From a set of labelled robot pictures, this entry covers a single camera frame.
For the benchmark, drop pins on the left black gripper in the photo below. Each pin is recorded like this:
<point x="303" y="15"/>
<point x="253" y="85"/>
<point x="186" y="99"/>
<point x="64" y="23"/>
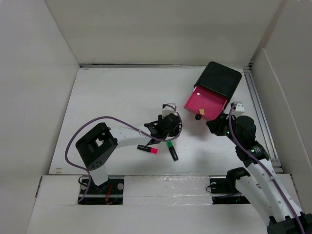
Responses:
<point x="174" y="133"/>

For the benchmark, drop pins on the tan wooden stamp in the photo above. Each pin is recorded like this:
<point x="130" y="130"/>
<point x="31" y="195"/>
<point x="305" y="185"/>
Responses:
<point x="201" y="111"/>

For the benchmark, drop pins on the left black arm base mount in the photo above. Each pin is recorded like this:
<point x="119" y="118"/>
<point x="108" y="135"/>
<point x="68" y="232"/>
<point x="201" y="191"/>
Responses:
<point x="110" y="193"/>

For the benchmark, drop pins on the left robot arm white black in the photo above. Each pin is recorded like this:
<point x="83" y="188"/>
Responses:
<point x="97" y="145"/>

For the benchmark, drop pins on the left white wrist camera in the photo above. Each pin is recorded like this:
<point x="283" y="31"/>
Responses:
<point x="168" y="108"/>

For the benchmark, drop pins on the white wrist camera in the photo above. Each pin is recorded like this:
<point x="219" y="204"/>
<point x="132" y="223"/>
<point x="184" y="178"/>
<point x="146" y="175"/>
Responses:
<point x="237" y="108"/>
<point x="168" y="108"/>

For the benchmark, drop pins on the black drawer cabinet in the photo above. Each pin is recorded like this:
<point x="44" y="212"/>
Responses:
<point x="220" y="79"/>

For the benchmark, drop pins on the green highlighter black body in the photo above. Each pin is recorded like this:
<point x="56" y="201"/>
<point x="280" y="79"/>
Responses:
<point x="172" y="151"/>

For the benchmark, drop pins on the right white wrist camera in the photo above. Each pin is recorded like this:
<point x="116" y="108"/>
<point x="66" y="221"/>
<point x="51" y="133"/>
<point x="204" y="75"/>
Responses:
<point x="237" y="108"/>

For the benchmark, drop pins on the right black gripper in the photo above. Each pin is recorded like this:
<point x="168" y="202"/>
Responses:
<point x="215" y="126"/>

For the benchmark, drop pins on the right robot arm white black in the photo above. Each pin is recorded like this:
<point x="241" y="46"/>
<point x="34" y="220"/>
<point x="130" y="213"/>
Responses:
<point x="257" y="180"/>

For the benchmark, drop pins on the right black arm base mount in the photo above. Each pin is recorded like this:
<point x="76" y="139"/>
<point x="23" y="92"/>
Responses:
<point x="223" y="190"/>

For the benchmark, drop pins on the pink highlighter black body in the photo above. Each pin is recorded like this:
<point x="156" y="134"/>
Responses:
<point x="147" y="149"/>

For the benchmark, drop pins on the aluminium rail right side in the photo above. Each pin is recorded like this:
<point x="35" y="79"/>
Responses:
<point x="268" y="140"/>

